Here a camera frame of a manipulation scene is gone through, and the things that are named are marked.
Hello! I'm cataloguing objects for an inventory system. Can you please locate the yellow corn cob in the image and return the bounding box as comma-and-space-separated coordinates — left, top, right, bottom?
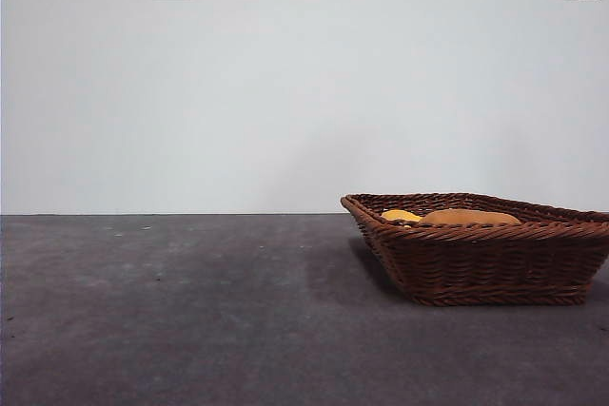
381, 208, 424, 224

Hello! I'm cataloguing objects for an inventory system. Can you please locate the brown wicker basket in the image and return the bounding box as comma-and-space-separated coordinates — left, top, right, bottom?
340, 192, 609, 308

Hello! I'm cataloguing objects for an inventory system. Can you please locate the brown potato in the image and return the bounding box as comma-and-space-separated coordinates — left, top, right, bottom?
418, 207, 523, 227

